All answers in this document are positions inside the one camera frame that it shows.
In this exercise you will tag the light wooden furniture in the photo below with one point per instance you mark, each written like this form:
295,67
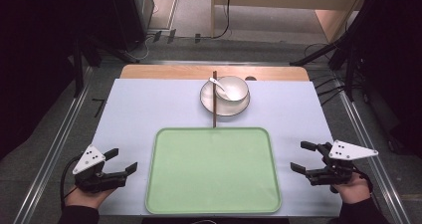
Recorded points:
282,0

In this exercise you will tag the white round plate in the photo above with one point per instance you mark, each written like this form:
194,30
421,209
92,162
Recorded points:
229,110

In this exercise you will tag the brown wooden chopstick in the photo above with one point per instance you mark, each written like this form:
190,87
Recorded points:
214,115

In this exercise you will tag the dark curtain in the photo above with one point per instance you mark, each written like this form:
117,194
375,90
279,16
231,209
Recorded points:
36,51
398,51

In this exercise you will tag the black metal stand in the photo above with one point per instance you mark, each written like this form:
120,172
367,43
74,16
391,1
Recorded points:
78,68
331,48

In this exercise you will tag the white bowl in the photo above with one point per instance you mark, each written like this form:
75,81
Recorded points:
237,89

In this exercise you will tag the person's left hand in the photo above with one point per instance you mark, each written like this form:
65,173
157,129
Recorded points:
87,199

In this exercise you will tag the aluminium floor rail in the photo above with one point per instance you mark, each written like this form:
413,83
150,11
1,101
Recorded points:
371,164
49,161

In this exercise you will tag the green plastic tray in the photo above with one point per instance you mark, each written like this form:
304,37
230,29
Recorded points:
212,171

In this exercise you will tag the person's right hand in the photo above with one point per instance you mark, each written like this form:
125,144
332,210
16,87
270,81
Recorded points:
355,189

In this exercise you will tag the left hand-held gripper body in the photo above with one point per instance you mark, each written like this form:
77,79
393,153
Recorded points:
89,159

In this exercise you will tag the light blue table mat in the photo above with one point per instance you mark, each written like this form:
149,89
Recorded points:
139,111

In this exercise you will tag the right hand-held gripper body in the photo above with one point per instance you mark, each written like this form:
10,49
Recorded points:
348,151

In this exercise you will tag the black cabinet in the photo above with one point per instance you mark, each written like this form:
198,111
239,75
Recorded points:
129,15

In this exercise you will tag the white ceramic spoon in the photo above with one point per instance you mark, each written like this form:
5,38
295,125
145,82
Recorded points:
214,81

